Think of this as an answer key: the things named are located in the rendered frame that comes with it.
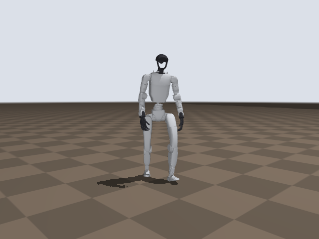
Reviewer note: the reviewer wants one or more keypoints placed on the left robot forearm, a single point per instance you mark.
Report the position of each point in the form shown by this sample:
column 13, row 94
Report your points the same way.
column 179, row 106

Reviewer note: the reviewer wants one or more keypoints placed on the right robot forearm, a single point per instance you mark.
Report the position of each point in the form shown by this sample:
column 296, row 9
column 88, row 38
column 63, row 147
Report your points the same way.
column 141, row 104

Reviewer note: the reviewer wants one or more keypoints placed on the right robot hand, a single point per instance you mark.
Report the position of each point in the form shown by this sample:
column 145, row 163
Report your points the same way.
column 143, row 122

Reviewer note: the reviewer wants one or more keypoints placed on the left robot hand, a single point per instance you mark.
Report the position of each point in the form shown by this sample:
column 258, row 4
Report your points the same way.
column 181, row 120

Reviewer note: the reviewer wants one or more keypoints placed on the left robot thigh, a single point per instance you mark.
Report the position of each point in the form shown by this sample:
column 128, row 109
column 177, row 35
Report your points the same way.
column 172, row 131

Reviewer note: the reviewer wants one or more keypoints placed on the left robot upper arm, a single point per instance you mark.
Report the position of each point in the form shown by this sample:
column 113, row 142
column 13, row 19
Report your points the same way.
column 175, row 88

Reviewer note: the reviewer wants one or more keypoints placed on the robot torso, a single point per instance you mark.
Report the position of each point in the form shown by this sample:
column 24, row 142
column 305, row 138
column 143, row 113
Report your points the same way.
column 159, row 85

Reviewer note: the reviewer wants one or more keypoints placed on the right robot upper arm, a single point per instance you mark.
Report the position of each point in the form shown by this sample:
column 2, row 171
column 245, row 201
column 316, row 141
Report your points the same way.
column 144, row 84

